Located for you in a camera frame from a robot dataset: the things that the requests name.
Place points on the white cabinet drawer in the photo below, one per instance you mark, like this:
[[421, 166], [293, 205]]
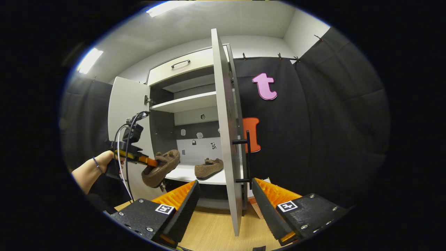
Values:
[[195, 68]]

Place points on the white shoe cabinet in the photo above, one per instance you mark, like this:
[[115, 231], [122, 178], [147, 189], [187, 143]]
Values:
[[195, 120]]

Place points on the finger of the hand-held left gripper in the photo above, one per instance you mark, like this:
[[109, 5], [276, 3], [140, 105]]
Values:
[[148, 162]]

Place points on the brown fuzzy shoe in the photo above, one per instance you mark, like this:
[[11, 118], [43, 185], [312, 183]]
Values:
[[158, 172], [207, 170]]

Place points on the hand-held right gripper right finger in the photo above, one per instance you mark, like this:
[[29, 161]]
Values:
[[268, 211]]

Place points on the black backdrop cloth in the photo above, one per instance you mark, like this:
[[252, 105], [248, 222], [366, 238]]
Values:
[[324, 132], [85, 115]]

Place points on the ceiling light panel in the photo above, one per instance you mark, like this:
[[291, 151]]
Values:
[[167, 7], [90, 61]]

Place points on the white cabinet shelf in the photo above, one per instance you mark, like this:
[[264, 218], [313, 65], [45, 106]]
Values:
[[188, 103]]

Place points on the orange and white cardboard box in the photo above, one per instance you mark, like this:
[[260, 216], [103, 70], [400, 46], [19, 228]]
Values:
[[255, 205]]

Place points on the blue wrist band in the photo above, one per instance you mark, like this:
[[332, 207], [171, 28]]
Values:
[[97, 165]]

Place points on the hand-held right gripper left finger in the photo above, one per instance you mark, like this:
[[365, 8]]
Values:
[[185, 212]]

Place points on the white cabinet door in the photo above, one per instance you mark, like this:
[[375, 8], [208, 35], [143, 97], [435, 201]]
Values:
[[223, 122], [122, 104]]

